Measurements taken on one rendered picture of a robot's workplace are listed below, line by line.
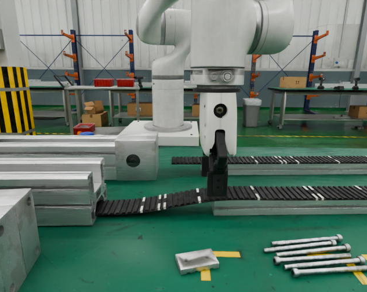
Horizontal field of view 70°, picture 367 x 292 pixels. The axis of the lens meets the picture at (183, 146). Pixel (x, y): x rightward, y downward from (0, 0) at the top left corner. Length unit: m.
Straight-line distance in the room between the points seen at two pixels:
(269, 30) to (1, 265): 0.43
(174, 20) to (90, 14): 7.76
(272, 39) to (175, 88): 0.59
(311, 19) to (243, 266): 8.61
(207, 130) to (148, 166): 0.25
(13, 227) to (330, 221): 0.46
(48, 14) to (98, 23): 1.41
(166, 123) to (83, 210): 0.60
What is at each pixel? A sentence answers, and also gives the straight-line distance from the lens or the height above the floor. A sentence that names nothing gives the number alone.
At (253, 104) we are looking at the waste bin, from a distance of 5.44.
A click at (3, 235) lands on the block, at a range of 0.34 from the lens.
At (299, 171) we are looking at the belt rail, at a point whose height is 0.79.
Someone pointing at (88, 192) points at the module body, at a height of 0.84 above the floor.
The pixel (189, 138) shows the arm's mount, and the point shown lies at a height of 0.81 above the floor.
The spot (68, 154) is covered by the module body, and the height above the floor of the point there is 0.84.
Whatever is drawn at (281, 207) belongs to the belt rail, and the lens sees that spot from 0.51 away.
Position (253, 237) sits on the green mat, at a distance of 0.43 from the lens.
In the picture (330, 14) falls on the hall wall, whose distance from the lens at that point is 9.09.
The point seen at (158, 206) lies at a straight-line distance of 0.46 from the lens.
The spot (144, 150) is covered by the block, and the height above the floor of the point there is 0.85.
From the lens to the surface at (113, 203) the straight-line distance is 0.51.
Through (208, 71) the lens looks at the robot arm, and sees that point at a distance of 0.39.
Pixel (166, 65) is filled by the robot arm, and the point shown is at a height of 1.05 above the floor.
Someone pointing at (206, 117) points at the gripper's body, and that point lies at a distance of 0.39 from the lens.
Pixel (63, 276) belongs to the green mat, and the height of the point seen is 0.78.
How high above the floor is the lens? 1.01
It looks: 15 degrees down
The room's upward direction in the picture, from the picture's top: straight up
